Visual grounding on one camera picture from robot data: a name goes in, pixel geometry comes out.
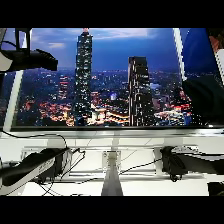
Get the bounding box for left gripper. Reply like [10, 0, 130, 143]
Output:
[31, 48, 59, 72]

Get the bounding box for black pants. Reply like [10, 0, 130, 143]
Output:
[182, 75, 224, 127]

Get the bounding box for heap of clothes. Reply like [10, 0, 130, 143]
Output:
[207, 28, 224, 54]

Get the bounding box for black box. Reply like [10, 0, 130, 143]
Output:
[207, 181, 224, 197]

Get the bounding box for black cable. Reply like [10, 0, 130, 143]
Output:
[118, 156, 164, 176]
[36, 148, 87, 197]
[0, 128, 69, 149]

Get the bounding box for silver frame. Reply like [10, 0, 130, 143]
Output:
[0, 128, 224, 197]

